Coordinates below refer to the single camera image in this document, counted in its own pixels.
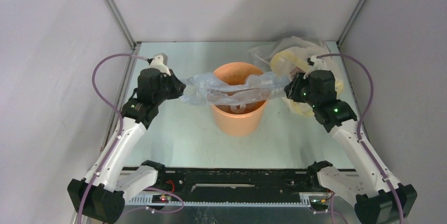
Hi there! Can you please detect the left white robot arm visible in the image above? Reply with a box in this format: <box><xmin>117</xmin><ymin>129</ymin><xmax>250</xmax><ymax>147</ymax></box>
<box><xmin>67</xmin><ymin>68</ymin><xmax>186</xmax><ymax>223</ymax></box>

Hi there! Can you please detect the aluminium frame front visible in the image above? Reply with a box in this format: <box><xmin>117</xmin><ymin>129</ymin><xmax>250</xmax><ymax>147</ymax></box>
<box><xmin>70</xmin><ymin>170</ymin><xmax>409</xmax><ymax>224</ymax></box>

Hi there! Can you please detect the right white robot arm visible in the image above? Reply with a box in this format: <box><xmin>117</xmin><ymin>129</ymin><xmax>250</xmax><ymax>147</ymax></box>
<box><xmin>284</xmin><ymin>70</ymin><xmax>417</xmax><ymax>223</ymax></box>

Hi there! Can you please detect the purple cable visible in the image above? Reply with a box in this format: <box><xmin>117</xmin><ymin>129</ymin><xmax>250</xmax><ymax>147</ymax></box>
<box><xmin>76</xmin><ymin>53</ymin><xmax>185</xmax><ymax>224</ymax></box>
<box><xmin>316</xmin><ymin>53</ymin><xmax>406</xmax><ymax>224</ymax></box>

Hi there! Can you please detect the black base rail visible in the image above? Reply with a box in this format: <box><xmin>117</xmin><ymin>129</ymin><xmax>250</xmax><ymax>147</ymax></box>
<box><xmin>154</xmin><ymin>168</ymin><xmax>331</xmax><ymax>204</ymax></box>

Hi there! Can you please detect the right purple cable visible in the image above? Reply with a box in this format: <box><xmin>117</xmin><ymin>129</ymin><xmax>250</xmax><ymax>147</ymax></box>
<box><xmin>316</xmin><ymin>53</ymin><xmax>406</xmax><ymax>224</ymax></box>

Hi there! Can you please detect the orange plastic trash bin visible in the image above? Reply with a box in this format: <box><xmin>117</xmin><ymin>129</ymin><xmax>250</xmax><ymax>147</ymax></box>
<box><xmin>211</xmin><ymin>62</ymin><xmax>267</xmax><ymax>137</ymax></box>

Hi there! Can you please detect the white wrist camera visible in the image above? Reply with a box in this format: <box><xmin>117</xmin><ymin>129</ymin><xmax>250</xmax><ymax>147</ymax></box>
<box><xmin>303</xmin><ymin>55</ymin><xmax>328</xmax><ymax>79</ymax></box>
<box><xmin>149</xmin><ymin>53</ymin><xmax>171</xmax><ymax>76</ymax></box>

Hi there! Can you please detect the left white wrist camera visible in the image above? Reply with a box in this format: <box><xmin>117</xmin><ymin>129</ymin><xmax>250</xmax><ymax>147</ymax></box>
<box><xmin>149</xmin><ymin>53</ymin><xmax>171</xmax><ymax>76</ymax></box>

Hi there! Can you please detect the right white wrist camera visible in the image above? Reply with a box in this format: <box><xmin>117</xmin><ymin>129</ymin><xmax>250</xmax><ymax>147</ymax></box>
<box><xmin>303</xmin><ymin>55</ymin><xmax>328</xmax><ymax>79</ymax></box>

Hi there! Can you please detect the blue plastic trash bag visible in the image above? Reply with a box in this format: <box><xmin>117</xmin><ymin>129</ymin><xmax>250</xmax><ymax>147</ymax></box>
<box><xmin>180</xmin><ymin>72</ymin><xmax>290</xmax><ymax>108</ymax></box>

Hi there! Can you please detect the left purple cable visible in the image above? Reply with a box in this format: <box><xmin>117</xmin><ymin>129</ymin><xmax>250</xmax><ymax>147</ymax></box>
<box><xmin>76</xmin><ymin>53</ymin><xmax>185</xmax><ymax>224</ymax></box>

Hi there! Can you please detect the clear white plastic bag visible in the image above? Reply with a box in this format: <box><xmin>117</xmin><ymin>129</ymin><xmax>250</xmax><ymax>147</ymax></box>
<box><xmin>248</xmin><ymin>36</ymin><xmax>329</xmax><ymax>71</ymax></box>

